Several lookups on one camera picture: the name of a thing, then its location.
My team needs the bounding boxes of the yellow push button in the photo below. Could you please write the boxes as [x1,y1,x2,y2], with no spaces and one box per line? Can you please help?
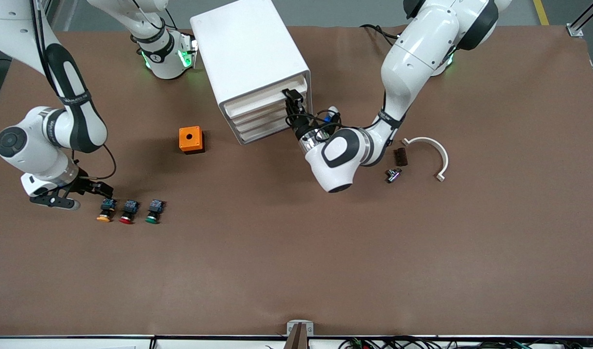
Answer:
[96,197,118,223]

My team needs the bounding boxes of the white plastic drawer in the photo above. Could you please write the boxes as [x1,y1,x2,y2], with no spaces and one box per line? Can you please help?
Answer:
[234,116,297,144]
[230,99,297,134]
[223,73,308,113]
[226,86,308,125]

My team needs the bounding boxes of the red push button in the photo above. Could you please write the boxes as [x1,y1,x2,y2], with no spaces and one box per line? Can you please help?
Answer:
[118,199,140,225]

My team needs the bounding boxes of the green push button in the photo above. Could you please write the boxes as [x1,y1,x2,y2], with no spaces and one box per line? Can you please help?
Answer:
[144,198,165,225]

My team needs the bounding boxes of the white drawer cabinet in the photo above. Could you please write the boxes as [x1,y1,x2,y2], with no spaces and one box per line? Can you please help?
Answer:
[189,0,313,146]

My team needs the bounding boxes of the brown table cover sheet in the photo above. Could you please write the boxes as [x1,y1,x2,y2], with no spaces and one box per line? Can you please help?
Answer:
[0,24,593,338]

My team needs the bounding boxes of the orange button enclosure box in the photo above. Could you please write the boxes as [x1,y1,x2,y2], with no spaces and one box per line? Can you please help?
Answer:
[178,126,205,155]

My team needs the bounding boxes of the black arm base cable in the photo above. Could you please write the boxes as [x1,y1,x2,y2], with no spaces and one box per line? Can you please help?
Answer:
[359,23,399,47]

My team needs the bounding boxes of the white curved plastic bracket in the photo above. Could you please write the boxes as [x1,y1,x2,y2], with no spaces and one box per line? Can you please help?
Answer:
[402,137,450,183]

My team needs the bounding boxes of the grey metal bracket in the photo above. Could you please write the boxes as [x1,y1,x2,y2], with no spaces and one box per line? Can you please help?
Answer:
[286,320,314,337]

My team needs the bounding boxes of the brown camera stand post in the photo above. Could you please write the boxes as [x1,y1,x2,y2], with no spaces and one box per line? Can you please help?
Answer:
[286,323,310,349]

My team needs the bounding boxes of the black cable bundle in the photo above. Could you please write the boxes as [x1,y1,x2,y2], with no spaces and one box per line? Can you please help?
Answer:
[339,336,593,349]

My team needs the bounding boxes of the aluminium frame profile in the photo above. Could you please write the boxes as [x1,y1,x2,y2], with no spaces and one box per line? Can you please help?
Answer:
[567,0,593,38]

